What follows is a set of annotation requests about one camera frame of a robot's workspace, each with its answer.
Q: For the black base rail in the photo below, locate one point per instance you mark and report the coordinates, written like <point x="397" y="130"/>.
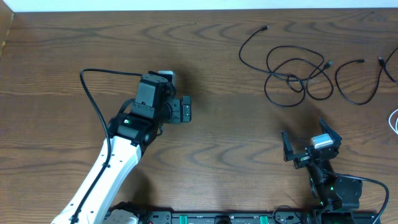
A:
<point x="126" y="212"/>

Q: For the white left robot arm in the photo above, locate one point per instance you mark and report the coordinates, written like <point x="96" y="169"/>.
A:
<point x="126" y="140"/>

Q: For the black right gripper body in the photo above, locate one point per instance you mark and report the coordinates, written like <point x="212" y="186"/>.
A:
<point x="305" y="158"/>

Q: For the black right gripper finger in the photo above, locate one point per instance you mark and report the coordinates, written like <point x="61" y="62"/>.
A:
<point x="327" y="130"/>
<point x="288" y="151"/>

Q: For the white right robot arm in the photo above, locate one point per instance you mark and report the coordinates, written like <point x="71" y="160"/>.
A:
<point x="339" y="194"/>

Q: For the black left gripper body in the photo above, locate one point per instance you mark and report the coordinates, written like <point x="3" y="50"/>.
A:
<point x="186" y="109"/>

